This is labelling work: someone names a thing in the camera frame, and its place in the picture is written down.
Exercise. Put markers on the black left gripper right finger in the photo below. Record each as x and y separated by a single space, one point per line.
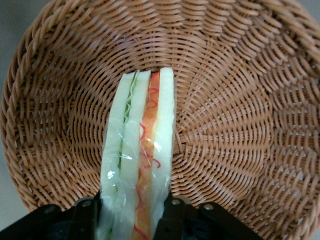
200 222

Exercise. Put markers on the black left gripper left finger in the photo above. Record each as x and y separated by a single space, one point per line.
62 222

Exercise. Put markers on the round brown wicker basket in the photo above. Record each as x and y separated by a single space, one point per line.
225 112

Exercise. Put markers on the triangle sandwich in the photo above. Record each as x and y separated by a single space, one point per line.
140 140

